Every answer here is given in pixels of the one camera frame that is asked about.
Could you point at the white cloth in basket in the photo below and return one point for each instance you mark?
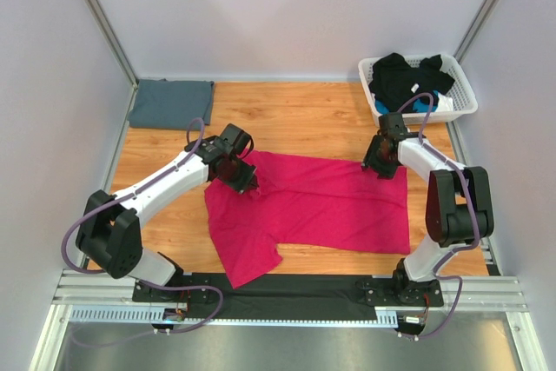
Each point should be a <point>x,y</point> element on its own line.
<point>444,104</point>

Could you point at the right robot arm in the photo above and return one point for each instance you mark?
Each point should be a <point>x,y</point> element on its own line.
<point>459,211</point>

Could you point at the left aluminium corner post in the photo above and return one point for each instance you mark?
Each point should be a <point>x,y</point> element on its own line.
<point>102,20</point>

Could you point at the folded grey-blue t shirt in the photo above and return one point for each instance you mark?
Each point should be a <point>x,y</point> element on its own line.
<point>171,105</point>

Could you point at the right aluminium corner post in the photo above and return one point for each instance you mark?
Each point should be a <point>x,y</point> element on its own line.
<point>474,28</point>

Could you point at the aluminium frame rail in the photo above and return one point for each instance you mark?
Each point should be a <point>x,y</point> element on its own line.
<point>479,293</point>

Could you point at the blue t shirt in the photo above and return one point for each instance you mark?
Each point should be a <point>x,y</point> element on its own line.
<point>417,107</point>

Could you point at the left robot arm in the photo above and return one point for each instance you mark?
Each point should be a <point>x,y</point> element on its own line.
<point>110,232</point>

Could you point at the black t shirt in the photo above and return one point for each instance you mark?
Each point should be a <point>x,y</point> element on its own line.
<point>394,81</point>

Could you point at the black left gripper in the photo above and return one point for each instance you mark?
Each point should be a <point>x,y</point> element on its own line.
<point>248,181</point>

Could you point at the white plastic laundry basket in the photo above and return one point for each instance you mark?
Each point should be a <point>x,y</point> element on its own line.
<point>461,93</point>

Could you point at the white slotted cable duct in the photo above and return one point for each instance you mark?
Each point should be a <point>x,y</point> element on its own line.
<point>168,316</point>

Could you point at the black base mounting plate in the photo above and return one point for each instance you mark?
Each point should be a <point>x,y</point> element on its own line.
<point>318,296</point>

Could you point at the aluminium corner post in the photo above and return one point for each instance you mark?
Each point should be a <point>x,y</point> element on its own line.
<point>474,28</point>
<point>102,20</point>

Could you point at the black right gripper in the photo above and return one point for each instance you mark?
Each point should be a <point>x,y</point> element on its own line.
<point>385,173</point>

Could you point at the pink t shirt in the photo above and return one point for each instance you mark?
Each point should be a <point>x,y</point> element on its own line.
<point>305,200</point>

